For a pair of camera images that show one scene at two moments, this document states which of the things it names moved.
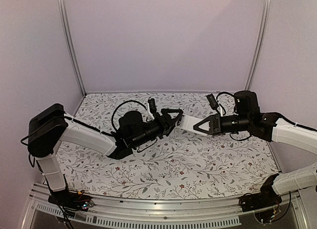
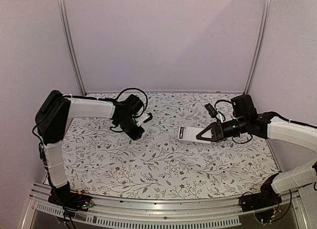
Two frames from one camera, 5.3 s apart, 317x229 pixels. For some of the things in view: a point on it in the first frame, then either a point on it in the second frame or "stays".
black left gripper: (167, 124) → (136, 135)
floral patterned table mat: (184, 165) stays
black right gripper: (217, 124) → (219, 131)
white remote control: (186, 123) → (189, 134)
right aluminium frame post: (265, 20) stays
